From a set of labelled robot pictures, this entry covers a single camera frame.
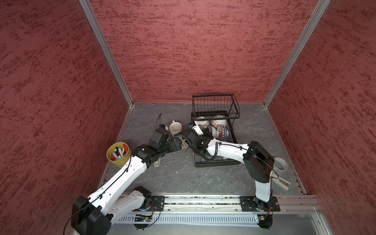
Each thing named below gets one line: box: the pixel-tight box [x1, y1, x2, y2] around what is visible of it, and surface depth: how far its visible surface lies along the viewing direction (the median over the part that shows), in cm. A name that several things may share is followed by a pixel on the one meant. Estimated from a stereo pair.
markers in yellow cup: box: [110, 143, 128, 161], surface depth 83 cm
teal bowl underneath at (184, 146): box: [180, 140, 189, 151], surface depth 73 cm
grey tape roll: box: [274, 157, 287, 170], surface depth 90 cm
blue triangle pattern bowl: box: [211, 114, 228, 127], surface depth 105 cm
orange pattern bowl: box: [216, 124, 230, 141], surface depth 93 cm
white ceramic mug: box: [168, 120, 183, 137], surface depth 98 cm
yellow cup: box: [106, 141, 132, 169], surface depth 82 cm
